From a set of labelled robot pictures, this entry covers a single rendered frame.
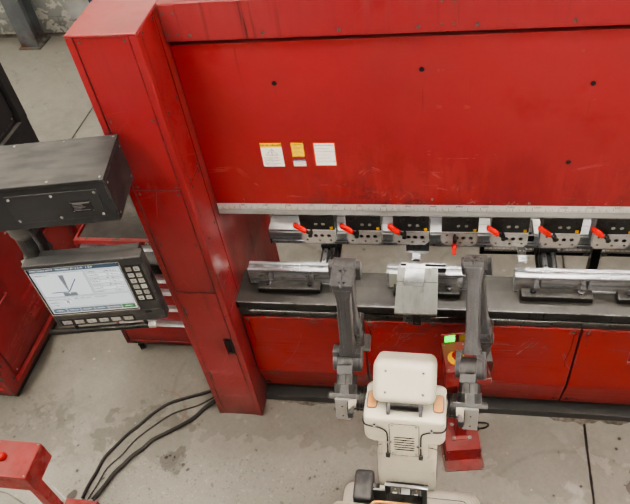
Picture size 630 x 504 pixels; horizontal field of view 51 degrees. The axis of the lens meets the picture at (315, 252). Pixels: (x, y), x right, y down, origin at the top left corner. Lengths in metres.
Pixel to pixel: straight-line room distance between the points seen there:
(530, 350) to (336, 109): 1.51
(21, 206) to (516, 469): 2.59
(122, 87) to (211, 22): 0.37
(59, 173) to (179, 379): 2.01
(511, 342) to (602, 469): 0.85
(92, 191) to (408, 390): 1.23
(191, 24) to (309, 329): 1.56
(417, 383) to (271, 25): 1.27
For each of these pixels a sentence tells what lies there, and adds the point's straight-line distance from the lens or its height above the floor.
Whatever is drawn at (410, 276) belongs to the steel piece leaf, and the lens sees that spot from 3.00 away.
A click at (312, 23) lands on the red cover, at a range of 2.29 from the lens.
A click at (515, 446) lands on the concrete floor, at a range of 3.70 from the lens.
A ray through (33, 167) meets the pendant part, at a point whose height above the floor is 1.95.
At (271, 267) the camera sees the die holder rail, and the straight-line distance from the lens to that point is 3.15.
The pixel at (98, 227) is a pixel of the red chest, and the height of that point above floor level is 0.98.
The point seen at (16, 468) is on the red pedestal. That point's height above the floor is 0.80.
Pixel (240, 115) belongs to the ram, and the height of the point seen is 1.85.
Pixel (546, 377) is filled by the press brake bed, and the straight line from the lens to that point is 3.48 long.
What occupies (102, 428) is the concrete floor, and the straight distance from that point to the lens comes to 4.08.
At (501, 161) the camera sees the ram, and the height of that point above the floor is 1.62.
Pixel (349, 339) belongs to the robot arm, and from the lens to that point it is 2.33.
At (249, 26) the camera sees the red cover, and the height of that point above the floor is 2.21.
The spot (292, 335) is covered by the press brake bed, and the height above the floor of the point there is 0.63.
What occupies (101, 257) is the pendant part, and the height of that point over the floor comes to 1.60.
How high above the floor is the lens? 3.23
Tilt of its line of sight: 45 degrees down
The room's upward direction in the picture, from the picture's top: 9 degrees counter-clockwise
